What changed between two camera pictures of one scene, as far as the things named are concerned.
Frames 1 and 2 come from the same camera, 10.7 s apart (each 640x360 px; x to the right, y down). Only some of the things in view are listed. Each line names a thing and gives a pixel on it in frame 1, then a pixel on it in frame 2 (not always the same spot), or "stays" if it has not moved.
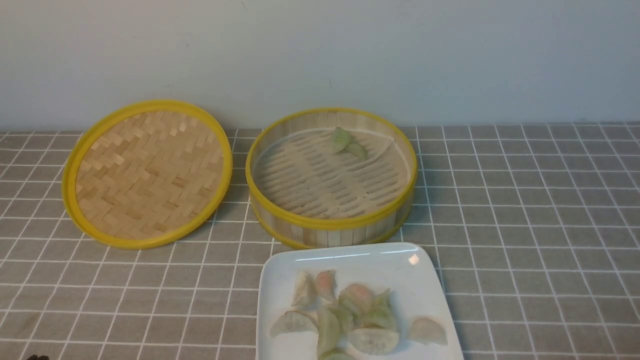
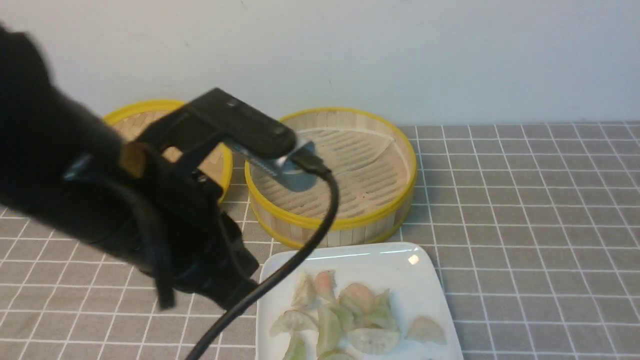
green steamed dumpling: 342,141 to 298,349
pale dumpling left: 293,321 stays
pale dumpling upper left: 305,293 stays
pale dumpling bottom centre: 373,341 stays
